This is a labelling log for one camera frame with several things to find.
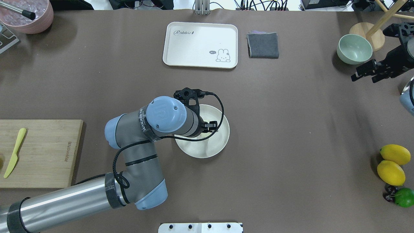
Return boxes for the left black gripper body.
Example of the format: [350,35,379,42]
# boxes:
[174,87,218,134]

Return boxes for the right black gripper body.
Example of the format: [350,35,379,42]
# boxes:
[375,23,414,78]

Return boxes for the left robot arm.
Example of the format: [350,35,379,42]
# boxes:
[1,88,221,233]

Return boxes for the cream rabbit tray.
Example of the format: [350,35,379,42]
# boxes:
[162,22,238,69]

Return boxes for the green bowl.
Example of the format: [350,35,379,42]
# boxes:
[336,34,373,65]

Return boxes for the wooden mug stand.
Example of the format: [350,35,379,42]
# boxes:
[348,0,413,51]

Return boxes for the upper yellow lemon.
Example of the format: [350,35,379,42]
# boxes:
[380,144,411,165]

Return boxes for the yellow lemon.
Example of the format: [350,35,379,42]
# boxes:
[380,144,411,165]
[377,160,406,186]

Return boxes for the grey folded cloth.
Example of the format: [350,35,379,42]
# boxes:
[246,31,280,59]

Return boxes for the lower yellow lemon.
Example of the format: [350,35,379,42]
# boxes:
[377,160,406,186]

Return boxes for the dark cherries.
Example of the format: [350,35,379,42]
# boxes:
[383,185,398,203]

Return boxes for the green lime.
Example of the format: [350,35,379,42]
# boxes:
[395,188,414,208]

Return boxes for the wooden cutting board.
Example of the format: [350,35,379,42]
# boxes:
[0,119,84,188]

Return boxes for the yellow plastic knife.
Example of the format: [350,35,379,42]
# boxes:
[3,128,27,179]

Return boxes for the pink ice bowl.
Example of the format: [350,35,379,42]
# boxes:
[0,0,54,34]

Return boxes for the white cup rack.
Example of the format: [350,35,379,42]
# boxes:
[0,23,20,54]

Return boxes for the aluminium frame post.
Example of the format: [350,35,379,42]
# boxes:
[194,0,211,15]

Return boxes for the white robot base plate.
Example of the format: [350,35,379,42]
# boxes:
[158,222,244,233]

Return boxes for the metal scoop black handle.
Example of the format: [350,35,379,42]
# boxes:
[0,0,36,20]

